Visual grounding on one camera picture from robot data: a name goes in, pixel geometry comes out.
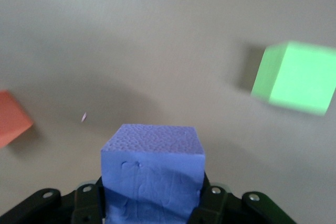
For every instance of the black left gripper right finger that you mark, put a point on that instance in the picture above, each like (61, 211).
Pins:
(215, 205)

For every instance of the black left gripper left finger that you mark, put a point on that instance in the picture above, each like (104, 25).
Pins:
(86, 205)

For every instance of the purple foam block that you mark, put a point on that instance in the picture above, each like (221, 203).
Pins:
(152, 169)

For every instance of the tiny white paper speck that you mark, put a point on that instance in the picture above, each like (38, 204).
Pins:
(84, 116)

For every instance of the orange foam block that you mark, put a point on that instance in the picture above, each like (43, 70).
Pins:
(13, 119)

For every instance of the green foam block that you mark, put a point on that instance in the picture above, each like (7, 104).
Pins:
(296, 77)

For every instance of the large paper table cover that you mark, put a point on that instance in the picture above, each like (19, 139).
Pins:
(131, 37)

